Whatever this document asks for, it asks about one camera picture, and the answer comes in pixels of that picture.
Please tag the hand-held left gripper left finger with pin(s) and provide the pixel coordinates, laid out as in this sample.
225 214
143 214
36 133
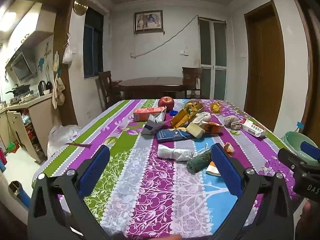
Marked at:
93 170

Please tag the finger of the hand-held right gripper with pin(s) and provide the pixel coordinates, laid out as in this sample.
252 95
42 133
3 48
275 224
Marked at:
290 158
311 151

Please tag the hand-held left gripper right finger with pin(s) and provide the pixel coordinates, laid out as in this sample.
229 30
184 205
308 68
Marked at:
225 170

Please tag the orange white wrapper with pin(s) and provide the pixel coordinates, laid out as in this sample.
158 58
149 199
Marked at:
212 169

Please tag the green trash bin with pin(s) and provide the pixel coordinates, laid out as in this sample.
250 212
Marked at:
292 141

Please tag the dark blue box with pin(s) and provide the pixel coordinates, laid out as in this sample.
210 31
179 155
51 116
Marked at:
172 136

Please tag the gold foil box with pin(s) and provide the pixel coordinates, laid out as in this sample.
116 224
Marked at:
183 117

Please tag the white blue carton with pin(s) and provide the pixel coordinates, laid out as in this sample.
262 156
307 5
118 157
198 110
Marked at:
152 127

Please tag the person's right hand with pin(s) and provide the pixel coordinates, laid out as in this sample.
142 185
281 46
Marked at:
310 221

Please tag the small orange wrapper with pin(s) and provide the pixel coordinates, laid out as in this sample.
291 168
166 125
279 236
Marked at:
228 147

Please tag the dark green rolled sock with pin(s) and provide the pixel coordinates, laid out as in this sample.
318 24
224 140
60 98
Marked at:
198 163

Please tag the blue tape piece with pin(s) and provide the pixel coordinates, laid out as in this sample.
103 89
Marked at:
300 125

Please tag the orange snack wrapper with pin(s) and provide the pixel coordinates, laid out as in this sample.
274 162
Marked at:
213 128

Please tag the large white plastic bag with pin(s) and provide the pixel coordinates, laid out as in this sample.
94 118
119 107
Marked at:
61 137

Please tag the white box red label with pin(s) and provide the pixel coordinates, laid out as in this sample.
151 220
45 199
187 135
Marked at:
253 128

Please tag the grey cloth ball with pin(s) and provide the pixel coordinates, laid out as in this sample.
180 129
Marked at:
231 122

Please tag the beige soap bar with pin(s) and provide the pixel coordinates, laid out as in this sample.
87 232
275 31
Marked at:
196 130

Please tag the white rolled cloth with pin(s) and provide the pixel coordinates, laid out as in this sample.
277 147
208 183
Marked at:
172 152

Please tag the white tissue ball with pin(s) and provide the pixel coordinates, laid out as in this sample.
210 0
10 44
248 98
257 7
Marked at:
203 117

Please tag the crumpled amber wrapper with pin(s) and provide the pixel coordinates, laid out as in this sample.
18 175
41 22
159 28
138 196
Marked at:
215 107

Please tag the crumpled gold wrapper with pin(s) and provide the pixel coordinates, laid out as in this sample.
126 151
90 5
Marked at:
195 104

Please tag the beige kitchen counter cabinet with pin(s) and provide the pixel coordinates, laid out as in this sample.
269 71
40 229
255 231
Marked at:
37 120

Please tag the blue bucket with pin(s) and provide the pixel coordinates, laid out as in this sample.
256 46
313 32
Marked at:
22 195

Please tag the blue bottle cap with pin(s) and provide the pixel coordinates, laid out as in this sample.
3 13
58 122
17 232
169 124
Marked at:
173 112

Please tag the orange carton box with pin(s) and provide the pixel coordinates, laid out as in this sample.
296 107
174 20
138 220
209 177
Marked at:
147 113

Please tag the dark wooden chair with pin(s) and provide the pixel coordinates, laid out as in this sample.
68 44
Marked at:
192 77
107 87

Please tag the hanging beige cloth bags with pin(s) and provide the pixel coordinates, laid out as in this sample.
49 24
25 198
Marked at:
58 90

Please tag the red apple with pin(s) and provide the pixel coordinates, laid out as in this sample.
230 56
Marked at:
166 103

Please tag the brown wooden door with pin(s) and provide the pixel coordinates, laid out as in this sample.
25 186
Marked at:
265 67

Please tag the black electric kettle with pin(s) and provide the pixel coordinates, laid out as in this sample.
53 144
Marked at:
42 87

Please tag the dark wooden dining table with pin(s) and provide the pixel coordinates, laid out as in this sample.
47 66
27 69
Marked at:
152 82

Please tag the black wok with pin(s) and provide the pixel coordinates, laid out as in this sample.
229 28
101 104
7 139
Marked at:
20 88

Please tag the frosted glass door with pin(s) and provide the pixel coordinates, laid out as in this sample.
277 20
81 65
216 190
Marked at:
213 55

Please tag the hanging white plastic bag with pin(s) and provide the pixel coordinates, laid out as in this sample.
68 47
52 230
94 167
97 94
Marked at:
67 55

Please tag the dark window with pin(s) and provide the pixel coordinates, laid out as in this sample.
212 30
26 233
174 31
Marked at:
93 45

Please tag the steel range hood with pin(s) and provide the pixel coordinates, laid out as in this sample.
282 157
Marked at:
23 66

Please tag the white upper cabinet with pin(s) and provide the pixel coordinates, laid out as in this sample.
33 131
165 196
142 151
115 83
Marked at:
22 22

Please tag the white wall switch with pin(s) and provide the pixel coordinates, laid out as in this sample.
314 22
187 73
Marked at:
184 53

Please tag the framed wall picture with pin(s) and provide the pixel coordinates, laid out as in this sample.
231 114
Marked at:
148 21

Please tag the gold wall clock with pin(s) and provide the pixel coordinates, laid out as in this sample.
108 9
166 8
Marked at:
80 5

